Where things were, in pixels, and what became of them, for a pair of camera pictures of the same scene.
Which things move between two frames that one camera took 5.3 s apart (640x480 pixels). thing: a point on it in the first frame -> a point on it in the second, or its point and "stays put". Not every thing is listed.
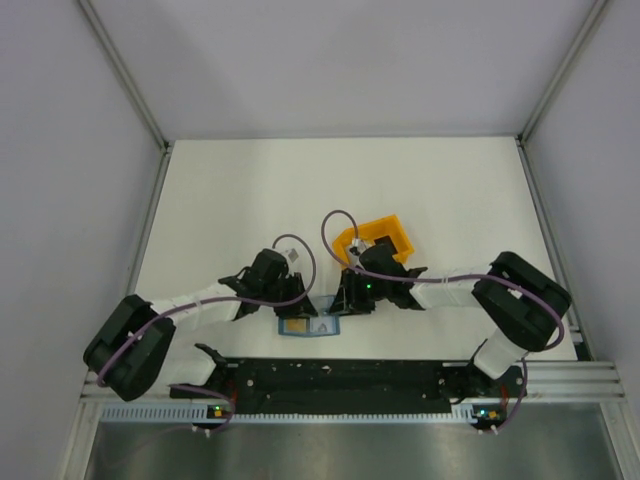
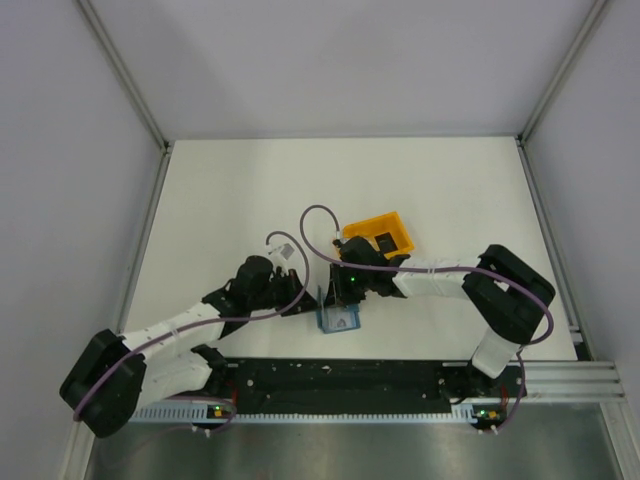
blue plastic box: [282, 329] -> [355, 320]
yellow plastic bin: [385, 227] stays put
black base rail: [352, 386] stays put
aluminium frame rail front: [549, 383] stays put
